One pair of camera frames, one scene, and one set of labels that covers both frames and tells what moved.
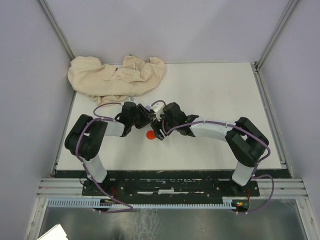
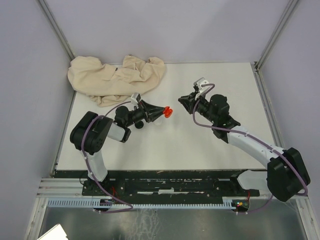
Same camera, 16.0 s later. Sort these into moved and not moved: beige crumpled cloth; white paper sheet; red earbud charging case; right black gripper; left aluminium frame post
Moved: red earbud charging case; right black gripper
Not moved: white paper sheet; left aluminium frame post; beige crumpled cloth
